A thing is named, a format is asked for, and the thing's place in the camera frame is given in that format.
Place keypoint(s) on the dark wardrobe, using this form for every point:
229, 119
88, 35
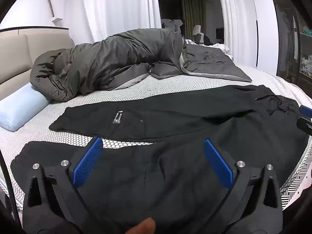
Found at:
295, 34

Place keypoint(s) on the white curtain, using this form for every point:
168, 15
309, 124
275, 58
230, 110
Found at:
234, 17
117, 7

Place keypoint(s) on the white bedding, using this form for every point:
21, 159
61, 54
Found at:
219, 47

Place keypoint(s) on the beige padded headboard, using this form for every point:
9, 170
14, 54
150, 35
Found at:
14, 58

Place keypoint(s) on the person's left hand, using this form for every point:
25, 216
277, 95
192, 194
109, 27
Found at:
142, 227

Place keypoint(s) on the bed with honeycomb cover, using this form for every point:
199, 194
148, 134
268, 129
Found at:
41, 134

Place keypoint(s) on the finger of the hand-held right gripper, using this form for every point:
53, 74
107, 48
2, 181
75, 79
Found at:
304, 126
306, 109

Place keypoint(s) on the black monitor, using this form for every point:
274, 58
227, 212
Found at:
219, 36

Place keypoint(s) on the grey duvet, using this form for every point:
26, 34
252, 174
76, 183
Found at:
102, 61

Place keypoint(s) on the olive curtain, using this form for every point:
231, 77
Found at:
193, 14

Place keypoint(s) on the black pants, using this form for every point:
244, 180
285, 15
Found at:
170, 117

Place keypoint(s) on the white chair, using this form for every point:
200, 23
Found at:
198, 34

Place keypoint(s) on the light blue pillow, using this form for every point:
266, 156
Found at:
20, 107

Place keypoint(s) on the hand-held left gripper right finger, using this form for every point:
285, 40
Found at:
218, 165

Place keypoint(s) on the grey cloth pile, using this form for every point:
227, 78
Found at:
170, 25

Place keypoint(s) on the geometric patterned bed sheet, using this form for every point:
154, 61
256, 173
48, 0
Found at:
296, 175

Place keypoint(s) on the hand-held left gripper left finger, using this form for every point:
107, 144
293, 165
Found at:
87, 162

